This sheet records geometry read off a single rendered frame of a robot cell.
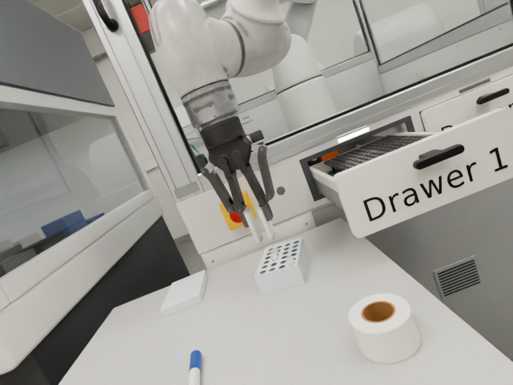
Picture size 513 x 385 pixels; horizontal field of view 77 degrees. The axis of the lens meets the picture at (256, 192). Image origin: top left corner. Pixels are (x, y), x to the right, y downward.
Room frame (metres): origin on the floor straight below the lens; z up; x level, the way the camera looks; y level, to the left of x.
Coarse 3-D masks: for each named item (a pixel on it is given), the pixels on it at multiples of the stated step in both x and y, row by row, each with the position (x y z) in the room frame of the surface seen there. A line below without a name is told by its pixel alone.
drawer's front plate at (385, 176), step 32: (448, 128) 0.50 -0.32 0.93; (480, 128) 0.48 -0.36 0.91; (512, 128) 0.48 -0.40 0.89; (384, 160) 0.49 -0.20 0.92; (448, 160) 0.48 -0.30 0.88; (480, 160) 0.48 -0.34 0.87; (512, 160) 0.48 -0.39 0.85; (352, 192) 0.49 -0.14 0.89; (384, 192) 0.49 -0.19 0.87; (448, 192) 0.48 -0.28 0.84; (352, 224) 0.49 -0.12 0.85; (384, 224) 0.49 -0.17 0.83
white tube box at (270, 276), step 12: (300, 240) 0.64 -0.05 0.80; (264, 252) 0.65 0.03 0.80; (288, 252) 0.61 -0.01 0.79; (300, 252) 0.58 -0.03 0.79; (264, 264) 0.59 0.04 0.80; (276, 264) 0.57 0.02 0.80; (288, 264) 0.55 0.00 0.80; (300, 264) 0.55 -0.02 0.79; (264, 276) 0.55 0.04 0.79; (276, 276) 0.54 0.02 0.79; (288, 276) 0.54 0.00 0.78; (300, 276) 0.53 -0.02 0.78; (264, 288) 0.55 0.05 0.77; (276, 288) 0.54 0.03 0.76
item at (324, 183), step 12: (396, 132) 0.83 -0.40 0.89; (408, 132) 0.77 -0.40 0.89; (420, 132) 0.72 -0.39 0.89; (432, 132) 0.67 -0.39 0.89; (336, 156) 0.85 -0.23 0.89; (312, 168) 0.81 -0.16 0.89; (324, 168) 0.84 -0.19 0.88; (324, 180) 0.67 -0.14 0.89; (324, 192) 0.71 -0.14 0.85; (336, 192) 0.59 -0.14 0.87; (336, 204) 0.63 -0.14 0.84
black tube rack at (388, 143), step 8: (392, 136) 0.78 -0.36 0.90; (400, 136) 0.74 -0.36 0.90; (408, 136) 0.70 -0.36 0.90; (416, 136) 0.67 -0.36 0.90; (424, 136) 0.64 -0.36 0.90; (368, 144) 0.80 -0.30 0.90; (376, 144) 0.75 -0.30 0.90; (384, 144) 0.71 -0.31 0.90; (392, 144) 0.69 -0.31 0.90; (400, 144) 0.65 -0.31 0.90; (352, 152) 0.78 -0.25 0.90; (360, 152) 0.74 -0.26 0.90; (368, 152) 0.71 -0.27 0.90; (376, 152) 0.67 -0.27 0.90; (384, 152) 0.64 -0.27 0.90; (328, 160) 0.80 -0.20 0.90; (336, 160) 0.75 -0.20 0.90; (344, 160) 0.72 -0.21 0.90; (352, 160) 0.69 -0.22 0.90; (360, 160) 0.65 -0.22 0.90; (368, 160) 0.64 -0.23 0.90; (336, 168) 0.70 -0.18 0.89; (344, 168) 0.64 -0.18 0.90
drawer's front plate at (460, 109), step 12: (492, 84) 0.76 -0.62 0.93; (504, 84) 0.76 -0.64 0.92; (468, 96) 0.76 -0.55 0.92; (504, 96) 0.76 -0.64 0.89; (432, 108) 0.77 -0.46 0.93; (444, 108) 0.77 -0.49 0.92; (456, 108) 0.76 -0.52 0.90; (468, 108) 0.76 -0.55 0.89; (480, 108) 0.76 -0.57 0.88; (492, 108) 0.76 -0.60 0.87; (432, 120) 0.77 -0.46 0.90; (444, 120) 0.77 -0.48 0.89; (456, 120) 0.77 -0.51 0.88; (468, 120) 0.76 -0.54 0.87
